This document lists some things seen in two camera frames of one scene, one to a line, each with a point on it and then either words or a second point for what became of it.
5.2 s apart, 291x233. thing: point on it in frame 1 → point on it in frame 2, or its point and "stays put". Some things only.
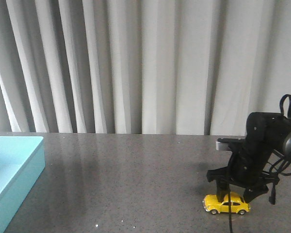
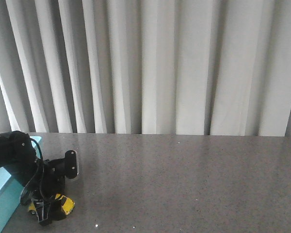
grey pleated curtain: (184, 67) stays put
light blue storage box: (16, 163) stays put
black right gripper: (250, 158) → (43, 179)
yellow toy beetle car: (237, 204) → (67, 207)
